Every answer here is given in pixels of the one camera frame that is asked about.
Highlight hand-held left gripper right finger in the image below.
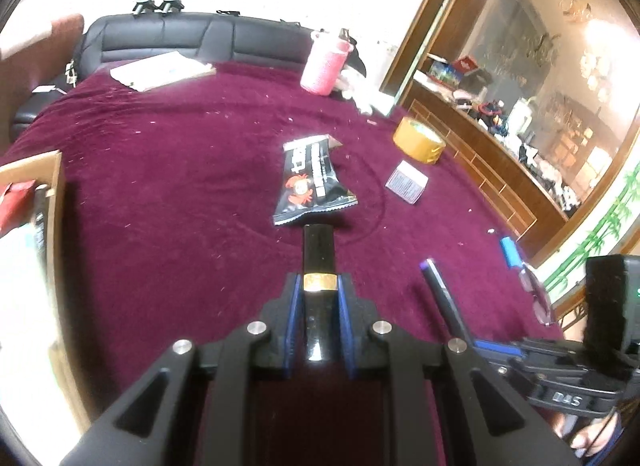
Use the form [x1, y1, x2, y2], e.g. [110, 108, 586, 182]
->
[337, 273, 581, 466]

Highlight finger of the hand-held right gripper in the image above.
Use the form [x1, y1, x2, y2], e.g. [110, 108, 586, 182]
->
[470, 338, 526, 360]

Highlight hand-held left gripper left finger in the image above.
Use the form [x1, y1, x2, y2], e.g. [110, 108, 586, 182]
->
[60, 271, 306, 466]

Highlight black lipstick tube gold band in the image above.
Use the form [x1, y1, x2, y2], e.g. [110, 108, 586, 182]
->
[301, 225, 337, 363]

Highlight brown cardboard box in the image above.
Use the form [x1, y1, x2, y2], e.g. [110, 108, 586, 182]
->
[0, 151, 93, 439]

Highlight person's right hand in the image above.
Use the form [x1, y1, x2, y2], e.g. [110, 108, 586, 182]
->
[567, 413, 626, 458]

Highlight eyeglasses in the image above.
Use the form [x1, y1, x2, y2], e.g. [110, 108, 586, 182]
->
[520, 263, 556, 327]

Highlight blue battery pack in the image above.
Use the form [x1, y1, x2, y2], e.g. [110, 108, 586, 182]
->
[500, 237, 523, 267]

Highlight black snack packet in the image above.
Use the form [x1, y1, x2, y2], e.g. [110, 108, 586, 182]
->
[272, 135, 358, 225]

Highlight small white box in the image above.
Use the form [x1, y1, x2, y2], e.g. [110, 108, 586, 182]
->
[385, 161, 430, 204]

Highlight wooden brick-pattern cabinet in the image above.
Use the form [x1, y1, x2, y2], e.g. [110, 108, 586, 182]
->
[405, 90, 571, 257]

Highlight yellow tape roll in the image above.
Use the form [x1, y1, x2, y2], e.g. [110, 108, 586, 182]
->
[392, 116, 447, 165]

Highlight white cloth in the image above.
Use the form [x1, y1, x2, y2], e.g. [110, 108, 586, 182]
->
[337, 68, 377, 114]

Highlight pink knitted bottle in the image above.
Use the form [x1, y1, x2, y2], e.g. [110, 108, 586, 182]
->
[300, 30, 353, 95]

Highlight colourful gift box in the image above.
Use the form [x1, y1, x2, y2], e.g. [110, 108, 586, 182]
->
[427, 54, 482, 89]

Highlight red foil packet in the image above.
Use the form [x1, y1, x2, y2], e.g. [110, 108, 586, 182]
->
[0, 181, 38, 237]

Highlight black leather sofa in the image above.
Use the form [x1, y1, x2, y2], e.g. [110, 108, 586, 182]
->
[12, 10, 368, 131]

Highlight large wall mirror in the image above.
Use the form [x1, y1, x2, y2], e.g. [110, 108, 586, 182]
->
[425, 0, 640, 217]

